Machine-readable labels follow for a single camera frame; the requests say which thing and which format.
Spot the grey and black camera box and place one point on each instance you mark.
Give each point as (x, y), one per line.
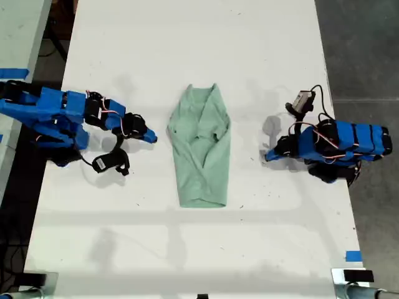
(300, 101)

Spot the pale side table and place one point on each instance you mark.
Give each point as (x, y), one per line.
(15, 37)

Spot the square blue tape piece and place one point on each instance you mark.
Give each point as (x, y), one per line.
(353, 256)

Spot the grey metal tube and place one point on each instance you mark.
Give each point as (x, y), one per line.
(371, 293)

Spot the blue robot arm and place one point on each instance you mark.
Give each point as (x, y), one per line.
(349, 140)
(50, 115)

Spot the long blue tape strip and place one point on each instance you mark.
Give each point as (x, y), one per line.
(12, 73)

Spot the small black box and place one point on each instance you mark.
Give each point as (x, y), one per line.
(34, 279)
(358, 276)

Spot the pale green t-shirt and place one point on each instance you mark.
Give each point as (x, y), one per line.
(199, 162)

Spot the silver metal bracket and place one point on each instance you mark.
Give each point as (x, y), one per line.
(51, 285)
(337, 283)

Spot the black camera stalk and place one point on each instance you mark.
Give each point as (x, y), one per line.
(119, 143)
(297, 124)

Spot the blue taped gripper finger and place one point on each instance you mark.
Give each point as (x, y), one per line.
(149, 139)
(272, 152)
(151, 133)
(273, 157)

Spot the black camera box white label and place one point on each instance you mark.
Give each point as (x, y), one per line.
(109, 162)

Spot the tiny black box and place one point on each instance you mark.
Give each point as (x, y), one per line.
(202, 296)

